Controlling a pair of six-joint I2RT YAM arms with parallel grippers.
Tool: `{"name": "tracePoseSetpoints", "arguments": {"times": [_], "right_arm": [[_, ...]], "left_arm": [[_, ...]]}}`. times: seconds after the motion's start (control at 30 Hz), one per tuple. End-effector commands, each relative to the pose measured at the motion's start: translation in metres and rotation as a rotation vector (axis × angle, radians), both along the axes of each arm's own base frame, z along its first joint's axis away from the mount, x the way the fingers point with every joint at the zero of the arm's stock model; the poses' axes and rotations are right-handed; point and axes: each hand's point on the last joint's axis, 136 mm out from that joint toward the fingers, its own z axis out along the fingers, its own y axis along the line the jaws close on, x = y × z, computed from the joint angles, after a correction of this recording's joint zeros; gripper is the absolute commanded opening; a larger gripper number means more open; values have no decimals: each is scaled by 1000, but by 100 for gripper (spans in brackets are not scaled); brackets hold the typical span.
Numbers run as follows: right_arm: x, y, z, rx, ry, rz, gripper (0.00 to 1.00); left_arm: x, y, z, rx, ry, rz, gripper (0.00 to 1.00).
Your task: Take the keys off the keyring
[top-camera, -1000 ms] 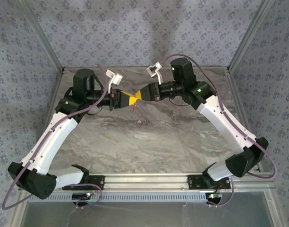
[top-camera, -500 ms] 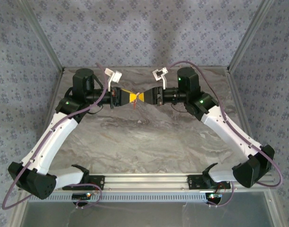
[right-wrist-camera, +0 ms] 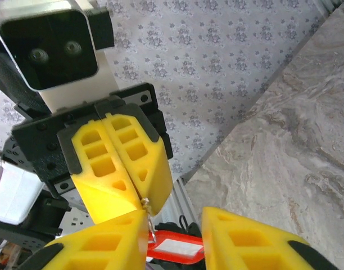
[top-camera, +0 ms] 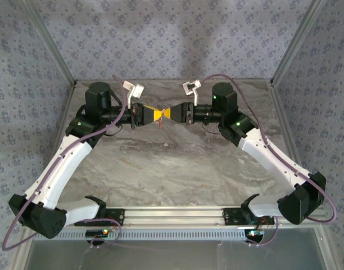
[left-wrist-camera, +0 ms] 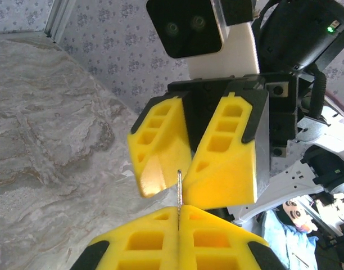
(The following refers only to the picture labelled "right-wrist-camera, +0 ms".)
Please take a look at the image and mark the aluminium mounting rail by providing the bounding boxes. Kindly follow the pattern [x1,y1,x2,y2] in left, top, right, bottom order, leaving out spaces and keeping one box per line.
[170,178,202,227]

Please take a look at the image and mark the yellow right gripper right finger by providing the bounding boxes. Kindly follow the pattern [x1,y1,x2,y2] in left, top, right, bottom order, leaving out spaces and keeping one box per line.
[201,206,339,270]

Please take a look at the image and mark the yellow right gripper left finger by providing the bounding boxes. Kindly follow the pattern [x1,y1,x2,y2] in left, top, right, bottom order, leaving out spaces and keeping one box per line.
[16,209,150,270]

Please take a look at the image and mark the black cords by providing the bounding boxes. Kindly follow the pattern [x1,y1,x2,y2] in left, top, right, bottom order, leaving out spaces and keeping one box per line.
[156,215,204,234]

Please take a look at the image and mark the aluminium frame post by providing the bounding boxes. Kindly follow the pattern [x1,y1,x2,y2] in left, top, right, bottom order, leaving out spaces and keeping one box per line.
[319,0,344,14]

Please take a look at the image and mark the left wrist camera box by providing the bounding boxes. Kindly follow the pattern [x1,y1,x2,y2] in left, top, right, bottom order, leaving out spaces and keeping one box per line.
[0,0,118,113]

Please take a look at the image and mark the red key tag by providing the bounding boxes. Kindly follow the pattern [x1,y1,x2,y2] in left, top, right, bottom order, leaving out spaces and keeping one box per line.
[146,229,204,265]

